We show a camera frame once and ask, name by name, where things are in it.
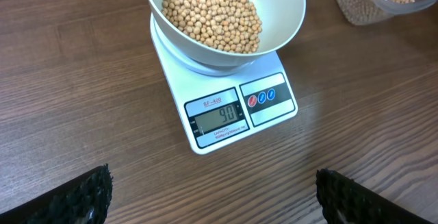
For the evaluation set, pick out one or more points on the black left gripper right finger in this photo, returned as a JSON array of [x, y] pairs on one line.
[[345, 201]]

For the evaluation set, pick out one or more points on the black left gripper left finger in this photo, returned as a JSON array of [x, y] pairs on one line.
[[85, 199]]

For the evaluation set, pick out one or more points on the white digital kitchen scale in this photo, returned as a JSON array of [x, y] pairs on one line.
[[219, 106]]

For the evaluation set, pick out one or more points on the white bowl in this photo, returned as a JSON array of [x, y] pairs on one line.
[[281, 21]]

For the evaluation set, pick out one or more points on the soybeans in white bowl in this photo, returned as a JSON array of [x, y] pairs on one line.
[[226, 25]]

